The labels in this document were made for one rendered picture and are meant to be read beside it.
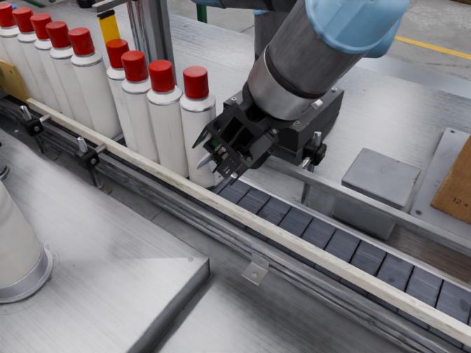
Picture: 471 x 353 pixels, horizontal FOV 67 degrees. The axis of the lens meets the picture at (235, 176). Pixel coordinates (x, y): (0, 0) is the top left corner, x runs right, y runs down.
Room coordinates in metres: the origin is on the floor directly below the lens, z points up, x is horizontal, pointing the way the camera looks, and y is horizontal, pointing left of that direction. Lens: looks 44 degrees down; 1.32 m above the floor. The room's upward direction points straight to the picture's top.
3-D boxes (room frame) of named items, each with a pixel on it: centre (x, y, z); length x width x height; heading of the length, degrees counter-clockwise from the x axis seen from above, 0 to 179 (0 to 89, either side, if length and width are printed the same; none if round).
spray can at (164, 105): (0.46, 0.10, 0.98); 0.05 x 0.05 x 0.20
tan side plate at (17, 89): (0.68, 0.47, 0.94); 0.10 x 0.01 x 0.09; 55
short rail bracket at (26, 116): (0.57, 0.38, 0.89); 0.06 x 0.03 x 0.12; 145
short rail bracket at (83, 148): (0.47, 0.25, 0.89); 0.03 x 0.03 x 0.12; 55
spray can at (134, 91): (0.49, 0.15, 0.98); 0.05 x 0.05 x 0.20
